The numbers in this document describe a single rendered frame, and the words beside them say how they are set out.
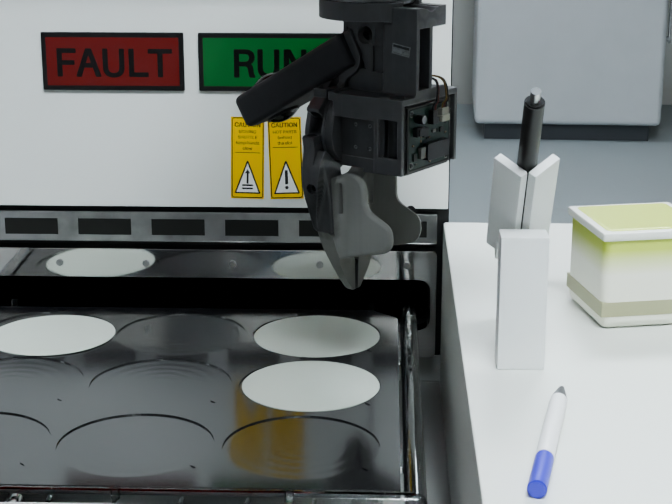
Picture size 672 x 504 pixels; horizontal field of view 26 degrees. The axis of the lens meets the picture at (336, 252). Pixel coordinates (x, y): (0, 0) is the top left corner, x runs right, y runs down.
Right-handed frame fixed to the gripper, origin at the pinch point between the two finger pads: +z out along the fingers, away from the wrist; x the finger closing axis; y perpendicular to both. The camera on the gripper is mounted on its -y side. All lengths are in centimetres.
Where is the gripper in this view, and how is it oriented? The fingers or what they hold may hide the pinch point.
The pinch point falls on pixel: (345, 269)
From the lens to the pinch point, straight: 107.2
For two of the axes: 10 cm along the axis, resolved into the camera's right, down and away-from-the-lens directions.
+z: 0.0, 9.6, 2.8
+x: 5.9, -2.3, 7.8
